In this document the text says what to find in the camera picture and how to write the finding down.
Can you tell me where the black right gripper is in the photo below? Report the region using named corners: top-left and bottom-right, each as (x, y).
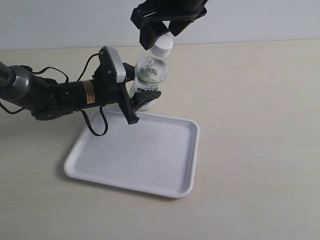
top-left (130, 0), bottom-right (207, 50)

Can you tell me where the white rectangular plastic tray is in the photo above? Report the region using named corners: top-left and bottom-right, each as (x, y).
top-left (63, 107), bottom-right (200, 199)

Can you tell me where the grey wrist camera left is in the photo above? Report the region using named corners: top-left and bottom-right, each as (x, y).
top-left (94, 46), bottom-right (126, 84)

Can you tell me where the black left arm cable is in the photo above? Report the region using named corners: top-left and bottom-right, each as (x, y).
top-left (0, 52), bottom-right (110, 137)

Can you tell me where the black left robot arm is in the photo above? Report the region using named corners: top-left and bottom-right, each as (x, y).
top-left (0, 63), bottom-right (161, 125)

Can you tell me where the clear plastic drink bottle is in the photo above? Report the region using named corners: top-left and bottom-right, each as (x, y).
top-left (129, 47), bottom-right (171, 98)

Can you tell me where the white bottle cap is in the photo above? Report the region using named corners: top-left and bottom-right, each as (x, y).
top-left (150, 34), bottom-right (174, 57)

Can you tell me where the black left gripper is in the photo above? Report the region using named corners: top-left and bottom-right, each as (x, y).
top-left (72, 62), bottom-right (162, 125)

